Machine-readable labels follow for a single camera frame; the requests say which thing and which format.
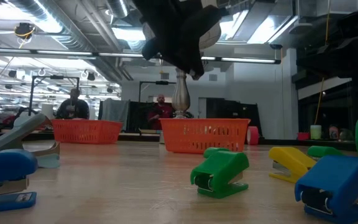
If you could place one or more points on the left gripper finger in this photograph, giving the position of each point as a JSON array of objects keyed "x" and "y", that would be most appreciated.
[{"x": 194, "y": 68}]

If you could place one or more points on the orange plastic basket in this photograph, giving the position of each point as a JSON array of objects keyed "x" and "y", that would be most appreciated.
[
  {"x": 85, "y": 132},
  {"x": 205, "y": 135}
]

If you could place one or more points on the green stapler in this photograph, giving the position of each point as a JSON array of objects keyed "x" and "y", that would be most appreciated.
[
  {"x": 221, "y": 168},
  {"x": 213, "y": 152},
  {"x": 322, "y": 151}
]

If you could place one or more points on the red tape roll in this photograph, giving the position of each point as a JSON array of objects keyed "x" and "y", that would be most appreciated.
[{"x": 253, "y": 135}]

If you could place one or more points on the yellow stapler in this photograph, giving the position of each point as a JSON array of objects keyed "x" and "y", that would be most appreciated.
[{"x": 291, "y": 158}]

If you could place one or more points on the blue stapler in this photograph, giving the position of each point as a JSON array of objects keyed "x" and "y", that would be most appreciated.
[
  {"x": 5, "y": 166},
  {"x": 340, "y": 177}
]

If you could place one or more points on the pale blue staple remover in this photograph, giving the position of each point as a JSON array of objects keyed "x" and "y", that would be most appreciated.
[{"x": 14, "y": 132}]

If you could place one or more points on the white shade silver table lamp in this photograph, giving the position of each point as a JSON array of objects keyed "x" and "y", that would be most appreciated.
[{"x": 181, "y": 93}]

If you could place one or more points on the black partition panel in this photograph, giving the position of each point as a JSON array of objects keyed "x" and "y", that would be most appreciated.
[
  {"x": 140, "y": 115},
  {"x": 228, "y": 109}
]

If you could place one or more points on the person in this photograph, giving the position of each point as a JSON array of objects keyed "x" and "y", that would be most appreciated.
[
  {"x": 160, "y": 112},
  {"x": 72, "y": 107}
]

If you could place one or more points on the pink container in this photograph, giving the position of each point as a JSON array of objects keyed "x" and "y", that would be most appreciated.
[{"x": 333, "y": 132}]

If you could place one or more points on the pale green cup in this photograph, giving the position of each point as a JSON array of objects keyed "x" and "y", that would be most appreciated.
[{"x": 315, "y": 132}]

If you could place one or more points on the red bin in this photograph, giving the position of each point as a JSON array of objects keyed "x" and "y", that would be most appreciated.
[{"x": 303, "y": 136}]

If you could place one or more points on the grey cloth cover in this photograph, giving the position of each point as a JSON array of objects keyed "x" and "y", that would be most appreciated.
[{"x": 113, "y": 109}]

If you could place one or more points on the long ceiling light bar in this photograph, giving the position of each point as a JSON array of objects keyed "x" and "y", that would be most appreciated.
[{"x": 67, "y": 53}]

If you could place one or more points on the white cylinder container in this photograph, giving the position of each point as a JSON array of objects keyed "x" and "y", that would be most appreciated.
[{"x": 47, "y": 110}]

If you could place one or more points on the black metal frame stand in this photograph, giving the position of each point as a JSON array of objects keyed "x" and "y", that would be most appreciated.
[
  {"x": 54, "y": 77},
  {"x": 162, "y": 82}
]

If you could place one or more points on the silver ceiling duct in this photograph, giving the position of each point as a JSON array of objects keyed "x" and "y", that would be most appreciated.
[{"x": 117, "y": 7}]

